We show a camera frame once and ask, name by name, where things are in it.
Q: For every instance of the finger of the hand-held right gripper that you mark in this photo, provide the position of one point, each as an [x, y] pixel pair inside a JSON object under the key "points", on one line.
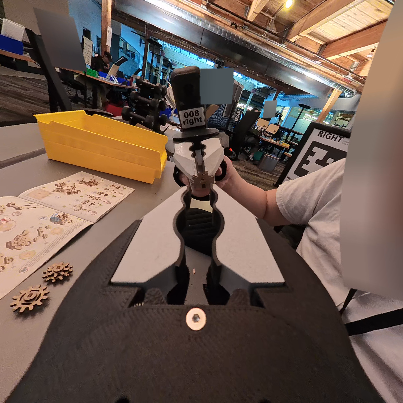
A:
{"points": [[184, 159], [214, 157]]}

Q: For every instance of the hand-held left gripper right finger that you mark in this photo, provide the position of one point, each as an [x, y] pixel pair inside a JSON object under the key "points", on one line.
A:
{"points": [[248, 252]]}

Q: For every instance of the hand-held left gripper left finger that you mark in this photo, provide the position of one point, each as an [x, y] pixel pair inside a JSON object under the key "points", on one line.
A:
{"points": [[148, 248]]}

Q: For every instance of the small wooden gear part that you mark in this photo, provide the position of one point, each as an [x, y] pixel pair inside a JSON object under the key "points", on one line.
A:
{"points": [[203, 181]]}

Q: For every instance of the person's right forearm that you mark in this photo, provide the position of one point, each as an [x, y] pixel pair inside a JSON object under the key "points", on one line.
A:
{"points": [[264, 201]]}

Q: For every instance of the person's right hand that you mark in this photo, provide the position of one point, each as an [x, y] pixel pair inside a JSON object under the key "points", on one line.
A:
{"points": [[234, 181]]}

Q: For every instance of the black office chair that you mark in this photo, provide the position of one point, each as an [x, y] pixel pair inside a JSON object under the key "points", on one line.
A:
{"points": [[244, 132]]}

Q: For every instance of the black dumbbell rack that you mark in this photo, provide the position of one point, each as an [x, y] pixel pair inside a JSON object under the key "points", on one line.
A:
{"points": [[148, 104]]}

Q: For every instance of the black textured pad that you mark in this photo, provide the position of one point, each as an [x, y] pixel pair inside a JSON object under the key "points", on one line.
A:
{"points": [[200, 229]]}

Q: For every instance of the grey trash bin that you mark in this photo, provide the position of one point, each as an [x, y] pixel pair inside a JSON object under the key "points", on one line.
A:
{"points": [[268, 163]]}

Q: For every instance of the red bag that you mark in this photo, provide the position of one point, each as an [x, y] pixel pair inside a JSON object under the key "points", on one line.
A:
{"points": [[113, 108]]}

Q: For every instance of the wooden top desk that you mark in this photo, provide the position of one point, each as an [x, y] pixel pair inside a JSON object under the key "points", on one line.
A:
{"points": [[104, 79], [12, 56]]}

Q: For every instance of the yellow plastic bin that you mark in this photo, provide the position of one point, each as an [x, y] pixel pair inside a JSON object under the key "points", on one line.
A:
{"points": [[94, 151]]}

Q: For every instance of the flat wooden gear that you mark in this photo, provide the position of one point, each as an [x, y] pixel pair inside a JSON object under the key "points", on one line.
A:
{"points": [[57, 272], [29, 298]]}

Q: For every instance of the green storage bin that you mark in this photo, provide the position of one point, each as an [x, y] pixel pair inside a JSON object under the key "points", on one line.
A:
{"points": [[92, 72]]}

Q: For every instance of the black floor lamp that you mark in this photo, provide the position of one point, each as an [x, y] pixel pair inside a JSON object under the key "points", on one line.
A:
{"points": [[303, 105]]}

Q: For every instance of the black framed marker sign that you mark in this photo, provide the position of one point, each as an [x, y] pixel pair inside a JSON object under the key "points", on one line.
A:
{"points": [[318, 157]]}

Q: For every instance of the open instruction booklet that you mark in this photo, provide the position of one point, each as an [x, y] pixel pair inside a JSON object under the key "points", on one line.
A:
{"points": [[47, 220]]}

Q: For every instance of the black easel stand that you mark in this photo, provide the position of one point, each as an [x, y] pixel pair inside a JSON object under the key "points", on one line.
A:
{"points": [[58, 91]]}

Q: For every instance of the large blue storage bin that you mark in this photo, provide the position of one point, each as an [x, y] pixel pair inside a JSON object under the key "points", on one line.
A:
{"points": [[11, 45]]}

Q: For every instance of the grey ceiling air duct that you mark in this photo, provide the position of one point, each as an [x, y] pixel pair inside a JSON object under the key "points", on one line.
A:
{"points": [[239, 50]]}

